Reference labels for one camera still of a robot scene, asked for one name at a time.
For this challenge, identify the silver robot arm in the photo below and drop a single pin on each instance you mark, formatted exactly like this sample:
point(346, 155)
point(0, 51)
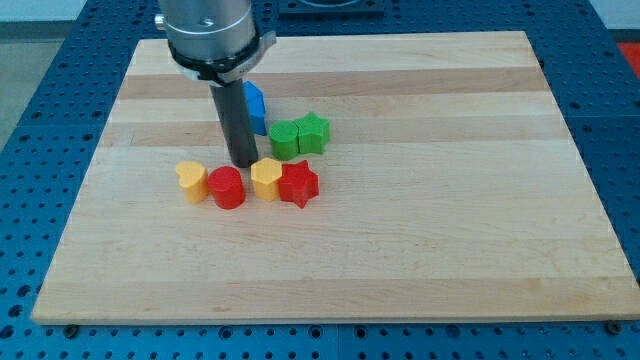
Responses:
point(215, 41)

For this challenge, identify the red star block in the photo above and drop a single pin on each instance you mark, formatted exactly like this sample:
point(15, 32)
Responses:
point(298, 183)

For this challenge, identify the green star block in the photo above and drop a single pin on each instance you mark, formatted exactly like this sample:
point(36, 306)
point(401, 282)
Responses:
point(313, 133)

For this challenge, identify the yellow hexagon block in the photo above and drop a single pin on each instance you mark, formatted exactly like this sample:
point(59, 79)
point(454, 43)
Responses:
point(265, 175)

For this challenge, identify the green cylinder block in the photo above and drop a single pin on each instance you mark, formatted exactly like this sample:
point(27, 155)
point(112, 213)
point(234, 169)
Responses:
point(283, 136)

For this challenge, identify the red cylinder block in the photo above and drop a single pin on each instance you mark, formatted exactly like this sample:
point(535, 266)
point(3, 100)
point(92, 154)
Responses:
point(226, 186)

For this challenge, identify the blue block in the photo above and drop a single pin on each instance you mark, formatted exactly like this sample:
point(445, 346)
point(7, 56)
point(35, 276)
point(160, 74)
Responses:
point(256, 107)

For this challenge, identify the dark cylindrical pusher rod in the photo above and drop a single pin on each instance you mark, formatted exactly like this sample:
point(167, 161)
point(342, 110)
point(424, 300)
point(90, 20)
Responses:
point(233, 112)

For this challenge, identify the yellow heart block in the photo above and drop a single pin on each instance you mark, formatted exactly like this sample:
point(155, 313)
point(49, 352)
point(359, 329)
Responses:
point(192, 177)

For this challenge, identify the wooden board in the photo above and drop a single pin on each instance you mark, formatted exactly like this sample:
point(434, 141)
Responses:
point(451, 190)

